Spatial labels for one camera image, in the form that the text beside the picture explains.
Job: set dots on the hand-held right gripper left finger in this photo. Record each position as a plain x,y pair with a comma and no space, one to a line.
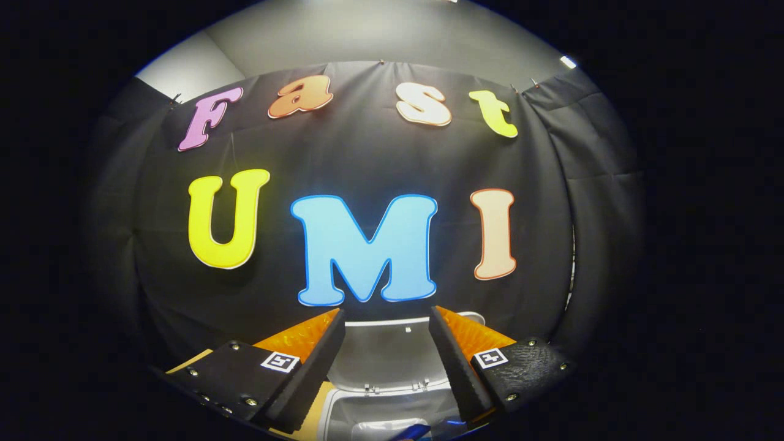
312,373

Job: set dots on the grey desktop garbage bin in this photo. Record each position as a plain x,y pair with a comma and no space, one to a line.
392,361

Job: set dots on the black backdrop cloth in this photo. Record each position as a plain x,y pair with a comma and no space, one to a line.
367,159

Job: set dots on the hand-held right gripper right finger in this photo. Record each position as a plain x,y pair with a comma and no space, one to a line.
459,373

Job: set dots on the ceiling light panel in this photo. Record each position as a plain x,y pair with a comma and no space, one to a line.
568,62

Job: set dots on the blue and silver pop can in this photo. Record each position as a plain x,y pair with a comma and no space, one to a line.
416,433

